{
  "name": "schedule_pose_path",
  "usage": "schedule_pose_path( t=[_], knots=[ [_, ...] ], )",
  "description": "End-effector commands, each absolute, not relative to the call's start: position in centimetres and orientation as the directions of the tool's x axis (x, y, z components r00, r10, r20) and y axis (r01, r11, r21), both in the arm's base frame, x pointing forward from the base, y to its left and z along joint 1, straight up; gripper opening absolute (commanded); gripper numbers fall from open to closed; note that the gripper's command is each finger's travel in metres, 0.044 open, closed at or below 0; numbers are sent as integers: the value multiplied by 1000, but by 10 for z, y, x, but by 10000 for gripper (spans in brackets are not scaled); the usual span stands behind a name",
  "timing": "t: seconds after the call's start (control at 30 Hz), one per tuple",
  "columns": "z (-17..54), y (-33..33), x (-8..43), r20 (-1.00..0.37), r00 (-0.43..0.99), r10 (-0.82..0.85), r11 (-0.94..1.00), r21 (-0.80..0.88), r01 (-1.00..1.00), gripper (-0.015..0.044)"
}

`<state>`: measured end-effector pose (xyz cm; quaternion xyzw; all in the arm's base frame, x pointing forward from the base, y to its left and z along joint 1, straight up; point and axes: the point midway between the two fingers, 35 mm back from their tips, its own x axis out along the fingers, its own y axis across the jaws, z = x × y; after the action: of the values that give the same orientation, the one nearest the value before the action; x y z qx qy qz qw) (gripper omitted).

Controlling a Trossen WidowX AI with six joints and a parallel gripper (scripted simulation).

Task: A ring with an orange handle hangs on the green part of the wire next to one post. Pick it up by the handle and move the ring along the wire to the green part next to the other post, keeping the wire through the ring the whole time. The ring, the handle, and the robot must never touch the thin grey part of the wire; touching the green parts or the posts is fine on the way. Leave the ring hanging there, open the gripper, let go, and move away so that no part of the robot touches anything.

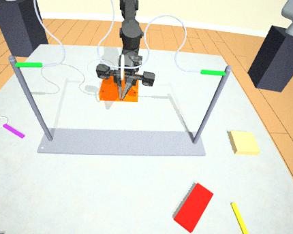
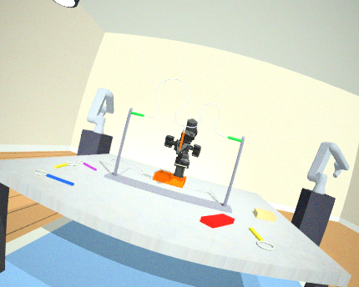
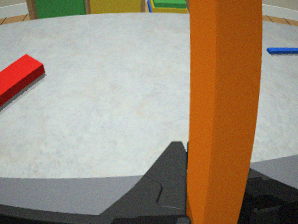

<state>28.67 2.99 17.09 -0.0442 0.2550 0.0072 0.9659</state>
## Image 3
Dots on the red rectangular block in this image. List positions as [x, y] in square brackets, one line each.
[18, 75]

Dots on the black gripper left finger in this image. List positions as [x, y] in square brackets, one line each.
[158, 198]

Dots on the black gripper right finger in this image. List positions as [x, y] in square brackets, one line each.
[268, 202]

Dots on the orange handle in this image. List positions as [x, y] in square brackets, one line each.
[225, 70]

